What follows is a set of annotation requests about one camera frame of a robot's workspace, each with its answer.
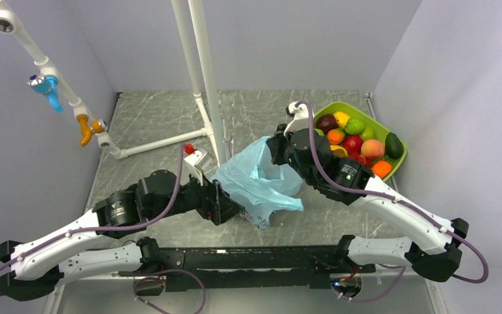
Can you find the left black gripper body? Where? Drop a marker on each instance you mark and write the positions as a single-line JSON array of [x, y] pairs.
[[193, 195]]

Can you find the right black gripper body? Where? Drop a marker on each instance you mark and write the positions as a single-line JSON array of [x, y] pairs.
[[283, 152]]

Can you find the light blue plastic bag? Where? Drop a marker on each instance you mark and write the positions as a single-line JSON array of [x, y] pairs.
[[262, 188]]

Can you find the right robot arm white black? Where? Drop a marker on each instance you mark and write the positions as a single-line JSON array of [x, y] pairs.
[[430, 253]]

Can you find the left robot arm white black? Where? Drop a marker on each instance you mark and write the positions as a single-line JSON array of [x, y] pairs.
[[78, 250]]

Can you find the green fake apple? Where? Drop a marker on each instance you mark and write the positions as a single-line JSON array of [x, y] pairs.
[[319, 132]]

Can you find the small orange fake fruit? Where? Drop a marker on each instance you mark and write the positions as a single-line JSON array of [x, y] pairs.
[[336, 136]]

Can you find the dark purple fake plum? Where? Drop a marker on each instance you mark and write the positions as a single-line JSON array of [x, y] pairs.
[[326, 123]]

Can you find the yellow fake mango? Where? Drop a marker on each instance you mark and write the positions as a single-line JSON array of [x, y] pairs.
[[339, 151]]

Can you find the yellow fake lemon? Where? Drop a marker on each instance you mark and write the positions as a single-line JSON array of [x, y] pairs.
[[341, 119]]

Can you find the red fake apple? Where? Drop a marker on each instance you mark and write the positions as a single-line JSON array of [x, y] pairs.
[[353, 144]]

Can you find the bumpy green fake fruit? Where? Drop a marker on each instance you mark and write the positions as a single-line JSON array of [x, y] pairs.
[[354, 126]]

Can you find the red fake cherry bunch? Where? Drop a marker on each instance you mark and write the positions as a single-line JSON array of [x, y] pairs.
[[363, 160]]

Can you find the light green fake lime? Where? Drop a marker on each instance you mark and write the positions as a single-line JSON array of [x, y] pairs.
[[368, 133]]

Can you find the fake peach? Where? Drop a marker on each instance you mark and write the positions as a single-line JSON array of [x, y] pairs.
[[373, 149]]

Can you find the orange fake tangerine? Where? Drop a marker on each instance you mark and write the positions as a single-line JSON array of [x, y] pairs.
[[382, 168]]

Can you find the dark green fake avocado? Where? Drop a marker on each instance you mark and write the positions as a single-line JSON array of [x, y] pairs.
[[393, 146]]

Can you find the green plastic fruit tray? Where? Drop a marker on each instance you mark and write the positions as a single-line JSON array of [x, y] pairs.
[[381, 131]]

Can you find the orange tap valve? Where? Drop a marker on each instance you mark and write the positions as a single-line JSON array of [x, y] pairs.
[[89, 129]]

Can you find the blue tap valve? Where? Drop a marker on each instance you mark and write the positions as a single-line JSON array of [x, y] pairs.
[[46, 85]]

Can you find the white pipe with taps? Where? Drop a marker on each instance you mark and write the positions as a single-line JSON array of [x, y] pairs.
[[11, 24]]

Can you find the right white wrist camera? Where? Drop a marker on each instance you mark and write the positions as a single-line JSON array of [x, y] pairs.
[[299, 113]]

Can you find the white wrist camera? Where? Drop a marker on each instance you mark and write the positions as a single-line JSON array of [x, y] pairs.
[[299, 113], [200, 163]]

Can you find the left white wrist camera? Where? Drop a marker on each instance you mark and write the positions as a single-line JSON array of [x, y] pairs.
[[200, 163]]

